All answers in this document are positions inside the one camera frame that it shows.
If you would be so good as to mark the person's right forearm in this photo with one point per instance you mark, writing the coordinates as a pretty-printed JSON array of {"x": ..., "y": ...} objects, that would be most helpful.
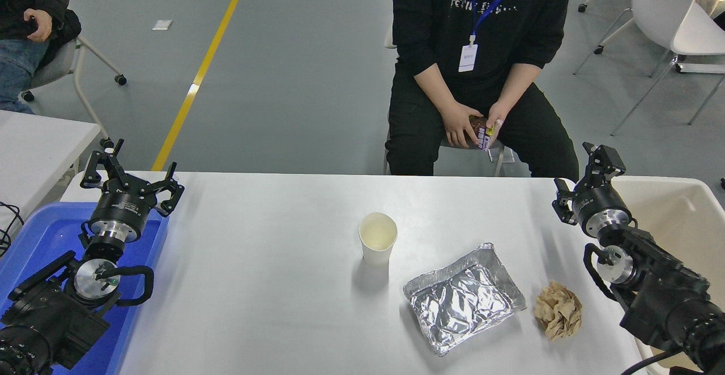
[{"x": 439, "y": 89}]

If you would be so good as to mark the person's hand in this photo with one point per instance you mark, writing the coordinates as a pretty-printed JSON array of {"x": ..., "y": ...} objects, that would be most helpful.
[{"x": 41, "y": 24}]

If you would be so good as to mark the blue plastic tray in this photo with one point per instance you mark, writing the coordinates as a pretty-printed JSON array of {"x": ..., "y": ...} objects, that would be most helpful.
[{"x": 39, "y": 233}]

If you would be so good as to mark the white shell chair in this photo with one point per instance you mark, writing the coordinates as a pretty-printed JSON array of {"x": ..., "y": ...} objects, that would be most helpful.
[{"x": 668, "y": 7}]

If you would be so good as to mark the clear floor plate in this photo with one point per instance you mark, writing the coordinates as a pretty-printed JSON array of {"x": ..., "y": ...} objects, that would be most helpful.
[{"x": 508, "y": 156}]

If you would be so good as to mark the person's left forearm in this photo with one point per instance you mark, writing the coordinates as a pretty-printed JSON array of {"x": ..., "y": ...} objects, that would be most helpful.
[{"x": 518, "y": 86}]

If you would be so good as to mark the large pale plastic bin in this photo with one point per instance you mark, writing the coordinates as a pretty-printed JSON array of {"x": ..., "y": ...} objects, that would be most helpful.
[{"x": 679, "y": 211}]

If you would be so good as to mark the tan paper ball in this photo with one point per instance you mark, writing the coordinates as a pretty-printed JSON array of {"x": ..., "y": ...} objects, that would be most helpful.
[{"x": 558, "y": 310}]

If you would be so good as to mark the small white table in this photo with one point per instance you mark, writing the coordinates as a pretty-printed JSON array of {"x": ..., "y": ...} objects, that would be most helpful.
[{"x": 39, "y": 143}]

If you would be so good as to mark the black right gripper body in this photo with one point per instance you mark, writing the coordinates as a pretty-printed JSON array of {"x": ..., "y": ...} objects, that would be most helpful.
[{"x": 599, "y": 200}]

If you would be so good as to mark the silver foil tray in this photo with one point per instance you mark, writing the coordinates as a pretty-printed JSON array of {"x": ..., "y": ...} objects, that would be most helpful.
[{"x": 461, "y": 301}]

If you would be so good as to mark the person's left hand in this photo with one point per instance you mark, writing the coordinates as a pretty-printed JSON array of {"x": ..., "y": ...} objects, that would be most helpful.
[{"x": 495, "y": 115}]

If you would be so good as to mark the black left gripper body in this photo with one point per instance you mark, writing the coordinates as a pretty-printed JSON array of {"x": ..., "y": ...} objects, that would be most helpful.
[{"x": 119, "y": 208}]

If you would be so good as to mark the white paper cup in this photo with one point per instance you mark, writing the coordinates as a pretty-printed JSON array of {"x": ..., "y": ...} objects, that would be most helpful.
[{"x": 378, "y": 244}]

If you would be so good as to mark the grey white office chair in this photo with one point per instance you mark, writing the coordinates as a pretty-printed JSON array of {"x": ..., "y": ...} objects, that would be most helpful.
[{"x": 389, "y": 38}]

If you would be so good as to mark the white wheeled chair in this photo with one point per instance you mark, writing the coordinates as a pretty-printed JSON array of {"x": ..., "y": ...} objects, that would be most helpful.
[{"x": 56, "y": 66}]

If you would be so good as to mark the person's right hand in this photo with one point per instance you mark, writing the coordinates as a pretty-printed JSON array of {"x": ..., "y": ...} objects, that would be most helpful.
[{"x": 457, "y": 126}]

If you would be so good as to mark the purple yellow snack bar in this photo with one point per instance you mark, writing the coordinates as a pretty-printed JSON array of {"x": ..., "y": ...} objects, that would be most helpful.
[{"x": 486, "y": 136}]

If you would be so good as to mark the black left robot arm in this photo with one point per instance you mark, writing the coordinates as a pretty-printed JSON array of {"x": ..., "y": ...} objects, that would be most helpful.
[{"x": 45, "y": 318}]

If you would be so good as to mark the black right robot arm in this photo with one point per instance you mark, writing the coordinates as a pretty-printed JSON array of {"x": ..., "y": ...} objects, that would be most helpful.
[{"x": 668, "y": 301}]

